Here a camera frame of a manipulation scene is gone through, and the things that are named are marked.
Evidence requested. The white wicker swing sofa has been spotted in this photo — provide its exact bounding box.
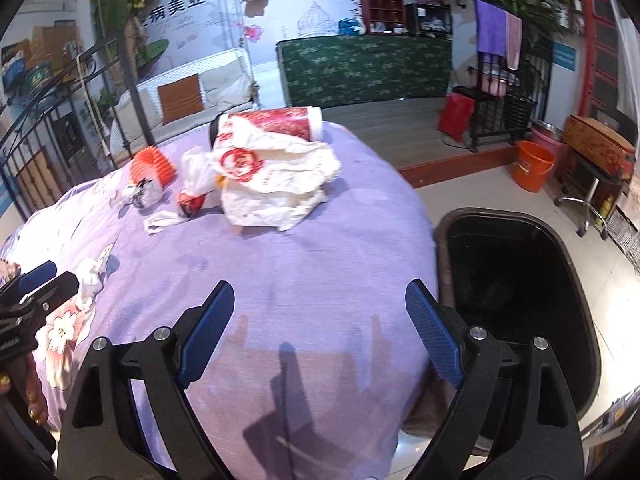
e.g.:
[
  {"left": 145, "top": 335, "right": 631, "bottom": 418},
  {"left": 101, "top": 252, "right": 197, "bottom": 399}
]
[{"left": 109, "top": 47, "right": 263, "bottom": 153}]

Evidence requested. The wall poster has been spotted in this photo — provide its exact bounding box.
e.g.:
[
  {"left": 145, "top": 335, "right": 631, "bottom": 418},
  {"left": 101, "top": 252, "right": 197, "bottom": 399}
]
[{"left": 145, "top": 0, "right": 371, "bottom": 71}]

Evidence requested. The white plastic bag red print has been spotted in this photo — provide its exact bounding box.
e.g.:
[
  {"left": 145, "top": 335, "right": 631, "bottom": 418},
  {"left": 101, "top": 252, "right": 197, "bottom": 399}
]
[{"left": 212, "top": 114, "right": 343, "bottom": 232}]

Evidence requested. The orange cushion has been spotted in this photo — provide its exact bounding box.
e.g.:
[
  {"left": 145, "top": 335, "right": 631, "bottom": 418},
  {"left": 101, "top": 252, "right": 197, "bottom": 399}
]
[{"left": 156, "top": 74, "right": 206, "bottom": 126}]

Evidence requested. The red patterned box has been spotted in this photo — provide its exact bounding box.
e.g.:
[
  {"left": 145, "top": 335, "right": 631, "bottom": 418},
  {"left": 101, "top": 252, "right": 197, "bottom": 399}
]
[{"left": 562, "top": 114, "right": 637, "bottom": 181}]

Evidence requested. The crumpled clear plastic wrapper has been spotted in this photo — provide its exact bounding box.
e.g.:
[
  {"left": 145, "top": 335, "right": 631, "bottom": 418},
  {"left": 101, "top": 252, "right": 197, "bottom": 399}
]
[{"left": 110, "top": 182, "right": 166, "bottom": 209}]

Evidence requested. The black metal fence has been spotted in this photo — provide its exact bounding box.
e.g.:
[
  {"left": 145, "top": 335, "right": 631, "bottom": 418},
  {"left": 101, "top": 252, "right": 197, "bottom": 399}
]
[{"left": 0, "top": 30, "right": 156, "bottom": 221}]

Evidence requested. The purple floral blanket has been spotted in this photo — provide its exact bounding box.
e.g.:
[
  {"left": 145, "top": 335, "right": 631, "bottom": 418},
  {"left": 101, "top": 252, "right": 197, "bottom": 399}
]
[{"left": 0, "top": 120, "right": 441, "bottom": 480}]

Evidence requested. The swing rope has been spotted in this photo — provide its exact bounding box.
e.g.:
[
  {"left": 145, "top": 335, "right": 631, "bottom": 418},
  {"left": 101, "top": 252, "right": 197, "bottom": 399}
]
[{"left": 227, "top": 0, "right": 263, "bottom": 108}]

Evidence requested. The stack of cardboard boxes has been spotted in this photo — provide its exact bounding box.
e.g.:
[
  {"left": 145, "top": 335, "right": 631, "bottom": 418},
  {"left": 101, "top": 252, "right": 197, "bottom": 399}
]
[{"left": 0, "top": 20, "right": 83, "bottom": 106}]

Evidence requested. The purple towel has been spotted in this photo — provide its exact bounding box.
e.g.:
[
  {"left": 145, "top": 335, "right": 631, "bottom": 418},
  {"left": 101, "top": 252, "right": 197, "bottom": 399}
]
[{"left": 474, "top": 0, "right": 508, "bottom": 57}]

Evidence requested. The thin white plastic bag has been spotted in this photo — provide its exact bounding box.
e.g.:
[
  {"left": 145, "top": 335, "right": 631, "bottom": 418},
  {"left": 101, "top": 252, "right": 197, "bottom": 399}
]
[{"left": 144, "top": 146, "right": 223, "bottom": 235}]

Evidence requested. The red ladder shelf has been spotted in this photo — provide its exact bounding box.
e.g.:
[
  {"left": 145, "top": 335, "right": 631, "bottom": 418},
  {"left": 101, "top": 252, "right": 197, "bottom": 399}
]
[{"left": 577, "top": 0, "right": 626, "bottom": 121}]

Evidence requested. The black metal rack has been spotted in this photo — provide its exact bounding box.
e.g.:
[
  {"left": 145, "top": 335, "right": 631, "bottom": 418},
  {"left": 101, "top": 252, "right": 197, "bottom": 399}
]
[{"left": 465, "top": 35, "right": 553, "bottom": 153}]

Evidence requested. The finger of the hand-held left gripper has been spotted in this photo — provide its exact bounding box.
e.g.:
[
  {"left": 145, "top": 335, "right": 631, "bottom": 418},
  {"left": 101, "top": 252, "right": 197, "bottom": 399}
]
[
  {"left": 0, "top": 271, "right": 81, "bottom": 313},
  {"left": 10, "top": 260, "right": 57, "bottom": 296}
]

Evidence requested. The white plastic crate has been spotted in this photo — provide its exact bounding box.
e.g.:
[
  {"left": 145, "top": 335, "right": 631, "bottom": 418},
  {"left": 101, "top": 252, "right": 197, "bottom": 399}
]
[{"left": 602, "top": 205, "right": 640, "bottom": 271}]

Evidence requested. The person's left hand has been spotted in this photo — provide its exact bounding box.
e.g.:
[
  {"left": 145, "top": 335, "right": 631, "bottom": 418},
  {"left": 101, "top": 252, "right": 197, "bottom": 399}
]
[{"left": 0, "top": 347, "right": 51, "bottom": 428}]

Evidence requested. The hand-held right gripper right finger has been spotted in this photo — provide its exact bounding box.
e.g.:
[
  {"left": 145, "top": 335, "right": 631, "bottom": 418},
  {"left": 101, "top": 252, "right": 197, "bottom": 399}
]
[{"left": 405, "top": 279, "right": 586, "bottom": 480}]

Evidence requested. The orange pleated paper cup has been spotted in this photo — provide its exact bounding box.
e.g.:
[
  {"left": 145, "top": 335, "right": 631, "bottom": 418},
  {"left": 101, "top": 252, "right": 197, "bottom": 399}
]
[{"left": 130, "top": 145, "right": 180, "bottom": 188}]

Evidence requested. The blue wall sign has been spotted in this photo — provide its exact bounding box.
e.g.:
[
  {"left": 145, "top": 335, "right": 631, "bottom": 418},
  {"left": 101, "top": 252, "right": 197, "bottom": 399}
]
[{"left": 552, "top": 40, "right": 578, "bottom": 72}]

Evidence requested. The orange plastic bucket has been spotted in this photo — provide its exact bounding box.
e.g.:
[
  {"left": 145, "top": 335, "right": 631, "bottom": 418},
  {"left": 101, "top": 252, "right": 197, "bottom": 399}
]
[{"left": 515, "top": 141, "right": 556, "bottom": 193}]

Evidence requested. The red cylindrical canister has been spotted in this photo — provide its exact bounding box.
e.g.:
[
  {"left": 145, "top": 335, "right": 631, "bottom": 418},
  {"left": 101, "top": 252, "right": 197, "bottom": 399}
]
[{"left": 209, "top": 106, "right": 326, "bottom": 148}]

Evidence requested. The black box with picture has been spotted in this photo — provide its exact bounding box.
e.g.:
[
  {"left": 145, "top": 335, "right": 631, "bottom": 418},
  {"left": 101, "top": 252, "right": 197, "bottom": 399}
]
[{"left": 405, "top": 2, "right": 455, "bottom": 37}]

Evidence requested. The black stool chrome base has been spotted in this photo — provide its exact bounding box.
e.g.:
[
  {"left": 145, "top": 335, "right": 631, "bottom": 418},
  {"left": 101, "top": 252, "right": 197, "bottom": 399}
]
[{"left": 552, "top": 150, "right": 631, "bottom": 238}]

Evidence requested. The white tissue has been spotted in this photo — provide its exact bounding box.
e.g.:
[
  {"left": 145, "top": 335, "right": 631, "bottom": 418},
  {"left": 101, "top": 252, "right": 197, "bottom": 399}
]
[{"left": 75, "top": 257, "right": 108, "bottom": 311}]

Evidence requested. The black trash bin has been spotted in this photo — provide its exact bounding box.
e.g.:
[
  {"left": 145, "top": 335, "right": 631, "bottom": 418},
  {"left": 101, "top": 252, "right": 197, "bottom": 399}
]
[{"left": 435, "top": 208, "right": 601, "bottom": 456}]

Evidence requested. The white cushion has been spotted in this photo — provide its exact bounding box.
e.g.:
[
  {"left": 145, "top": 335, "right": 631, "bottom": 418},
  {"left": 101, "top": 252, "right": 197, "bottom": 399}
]
[{"left": 197, "top": 60, "right": 253, "bottom": 108}]

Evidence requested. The pink plastic basin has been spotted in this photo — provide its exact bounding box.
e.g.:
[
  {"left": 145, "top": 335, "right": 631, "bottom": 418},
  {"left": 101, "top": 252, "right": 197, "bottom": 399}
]
[{"left": 530, "top": 121, "right": 571, "bottom": 161}]

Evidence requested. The pink towel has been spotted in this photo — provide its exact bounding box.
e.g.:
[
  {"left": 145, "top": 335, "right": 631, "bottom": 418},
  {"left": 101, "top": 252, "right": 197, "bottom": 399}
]
[{"left": 505, "top": 10, "right": 523, "bottom": 72}]

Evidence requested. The red shopping bag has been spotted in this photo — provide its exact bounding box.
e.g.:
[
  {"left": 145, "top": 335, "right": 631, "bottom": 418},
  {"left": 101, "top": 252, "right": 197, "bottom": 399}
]
[{"left": 437, "top": 92, "right": 476, "bottom": 143}]

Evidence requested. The green floral mattress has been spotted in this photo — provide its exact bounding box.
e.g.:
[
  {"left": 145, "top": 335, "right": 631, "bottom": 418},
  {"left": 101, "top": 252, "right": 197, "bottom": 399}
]
[{"left": 276, "top": 35, "right": 455, "bottom": 110}]

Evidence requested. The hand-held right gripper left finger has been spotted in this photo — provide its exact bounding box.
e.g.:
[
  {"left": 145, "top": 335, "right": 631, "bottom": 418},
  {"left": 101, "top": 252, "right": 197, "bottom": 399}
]
[{"left": 56, "top": 280, "right": 236, "bottom": 480}]

